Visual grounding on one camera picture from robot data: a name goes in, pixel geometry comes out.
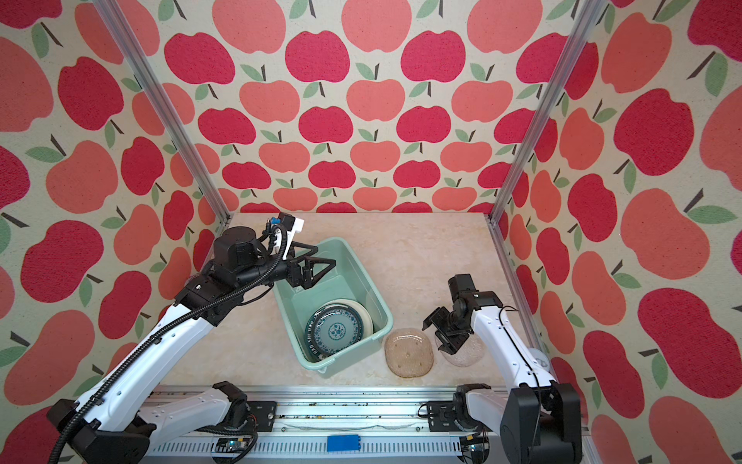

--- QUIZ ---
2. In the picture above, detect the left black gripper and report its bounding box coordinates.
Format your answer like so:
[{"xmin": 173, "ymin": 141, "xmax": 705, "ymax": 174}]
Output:
[{"xmin": 237, "ymin": 239, "xmax": 337, "ymax": 289}]

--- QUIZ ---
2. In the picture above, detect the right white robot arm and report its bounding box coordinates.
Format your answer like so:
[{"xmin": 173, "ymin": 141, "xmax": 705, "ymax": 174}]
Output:
[{"xmin": 274, "ymin": 238, "xmax": 583, "ymax": 463}]

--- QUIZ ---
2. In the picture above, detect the mint green plastic bin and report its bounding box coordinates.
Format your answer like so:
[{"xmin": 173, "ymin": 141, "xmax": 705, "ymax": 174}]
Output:
[{"xmin": 274, "ymin": 237, "xmax": 393, "ymax": 378}]

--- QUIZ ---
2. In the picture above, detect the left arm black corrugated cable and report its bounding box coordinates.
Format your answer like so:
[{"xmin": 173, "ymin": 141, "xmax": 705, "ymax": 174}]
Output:
[{"xmin": 47, "ymin": 222, "xmax": 291, "ymax": 464}]

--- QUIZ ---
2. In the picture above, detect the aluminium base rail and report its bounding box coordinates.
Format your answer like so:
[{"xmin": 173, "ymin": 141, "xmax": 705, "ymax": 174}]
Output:
[{"xmin": 145, "ymin": 386, "xmax": 500, "ymax": 462}]

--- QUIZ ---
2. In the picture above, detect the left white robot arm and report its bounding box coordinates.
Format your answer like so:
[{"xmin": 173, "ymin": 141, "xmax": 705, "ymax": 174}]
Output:
[{"xmin": 48, "ymin": 247, "xmax": 336, "ymax": 463}]

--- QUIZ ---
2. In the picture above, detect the small blue patterned plate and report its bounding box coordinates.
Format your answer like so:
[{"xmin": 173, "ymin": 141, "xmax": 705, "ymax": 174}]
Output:
[{"xmin": 307, "ymin": 307, "xmax": 361, "ymax": 358}]

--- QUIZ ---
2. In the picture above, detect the amber glass square plate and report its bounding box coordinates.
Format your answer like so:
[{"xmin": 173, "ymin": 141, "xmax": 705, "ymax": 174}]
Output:
[{"xmin": 385, "ymin": 329, "xmax": 435, "ymax": 379}]

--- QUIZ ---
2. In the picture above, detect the cream plate with flower sprig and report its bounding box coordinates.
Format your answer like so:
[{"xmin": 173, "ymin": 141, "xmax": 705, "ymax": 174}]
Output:
[{"xmin": 324, "ymin": 299, "xmax": 374, "ymax": 339}]

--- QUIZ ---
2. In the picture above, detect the aluminium frame post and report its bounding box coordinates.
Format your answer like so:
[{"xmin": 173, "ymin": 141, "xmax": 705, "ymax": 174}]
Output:
[
  {"xmin": 93, "ymin": 0, "xmax": 232, "ymax": 226},
  {"xmin": 488, "ymin": 0, "xmax": 609, "ymax": 227}
]

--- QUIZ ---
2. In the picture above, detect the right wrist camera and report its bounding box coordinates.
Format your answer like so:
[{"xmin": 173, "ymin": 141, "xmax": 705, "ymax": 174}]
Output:
[{"xmin": 448, "ymin": 274, "xmax": 478, "ymax": 303}]

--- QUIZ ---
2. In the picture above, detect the clear glass square plate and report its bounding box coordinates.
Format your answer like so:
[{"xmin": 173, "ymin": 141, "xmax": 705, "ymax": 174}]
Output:
[{"xmin": 442, "ymin": 334, "xmax": 486, "ymax": 368}]

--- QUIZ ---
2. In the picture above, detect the right aluminium frame post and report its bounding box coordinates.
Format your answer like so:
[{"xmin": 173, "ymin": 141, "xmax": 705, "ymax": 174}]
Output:
[{"xmin": 488, "ymin": 0, "xmax": 609, "ymax": 227}]

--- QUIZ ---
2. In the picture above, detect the dark round object right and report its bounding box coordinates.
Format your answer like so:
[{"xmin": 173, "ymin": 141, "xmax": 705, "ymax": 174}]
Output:
[{"xmin": 552, "ymin": 443, "xmax": 581, "ymax": 464}]

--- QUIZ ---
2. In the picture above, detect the left aluminium frame post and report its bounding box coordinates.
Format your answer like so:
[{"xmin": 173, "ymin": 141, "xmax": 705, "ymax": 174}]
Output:
[{"xmin": 93, "ymin": 0, "xmax": 232, "ymax": 226}]

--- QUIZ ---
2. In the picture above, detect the blue block on rail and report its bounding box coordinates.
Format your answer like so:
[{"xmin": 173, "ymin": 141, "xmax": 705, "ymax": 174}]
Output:
[{"xmin": 327, "ymin": 434, "xmax": 361, "ymax": 454}]

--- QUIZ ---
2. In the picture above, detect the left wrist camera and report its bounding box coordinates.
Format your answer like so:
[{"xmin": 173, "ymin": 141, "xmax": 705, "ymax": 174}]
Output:
[{"xmin": 213, "ymin": 213, "xmax": 306, "ymax": 274}]

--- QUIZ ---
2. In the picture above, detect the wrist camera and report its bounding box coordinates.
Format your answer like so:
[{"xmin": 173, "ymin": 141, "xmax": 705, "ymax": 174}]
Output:
[
  {"xmin": 213, "ymin": 213, "xmax": 306, "ymax": 274},
  {"xmin": 448, "ymin": 274, "xmax": 478, "ymax": 303}
]

